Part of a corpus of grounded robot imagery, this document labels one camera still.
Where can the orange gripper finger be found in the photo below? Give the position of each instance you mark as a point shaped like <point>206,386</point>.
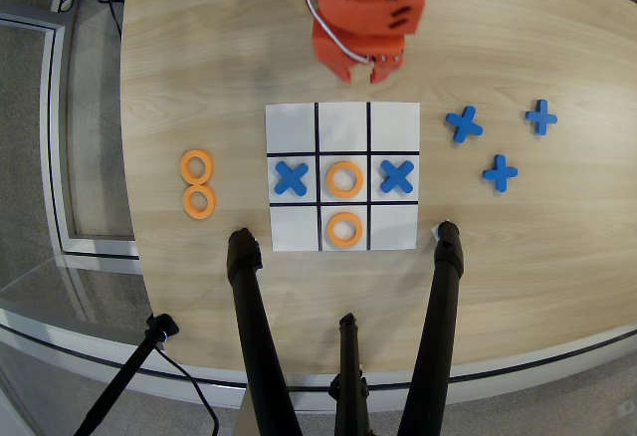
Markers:
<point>381,71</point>
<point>344,71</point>

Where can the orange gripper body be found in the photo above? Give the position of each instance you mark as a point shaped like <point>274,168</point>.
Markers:
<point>352,54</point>

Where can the white tic-tac-toe grid sheet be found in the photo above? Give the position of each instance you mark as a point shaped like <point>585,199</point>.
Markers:
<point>343,127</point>

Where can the blue foam cross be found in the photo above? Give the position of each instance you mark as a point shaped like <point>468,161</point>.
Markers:
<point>464,125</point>
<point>397,177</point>
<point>292,178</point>
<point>541,117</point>
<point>500,173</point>

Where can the small white tag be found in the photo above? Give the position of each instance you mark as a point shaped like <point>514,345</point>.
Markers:
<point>434,232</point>

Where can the thick black tripod leg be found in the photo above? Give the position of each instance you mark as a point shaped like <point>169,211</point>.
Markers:
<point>438,326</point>
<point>254,336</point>

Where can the thin black tripod leg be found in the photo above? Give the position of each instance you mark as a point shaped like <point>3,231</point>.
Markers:
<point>351,381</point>

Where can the slim black stand pole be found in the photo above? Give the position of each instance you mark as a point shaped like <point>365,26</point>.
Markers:
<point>124,376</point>

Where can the white glass partition frame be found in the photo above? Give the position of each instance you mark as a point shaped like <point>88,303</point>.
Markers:
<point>57,157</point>

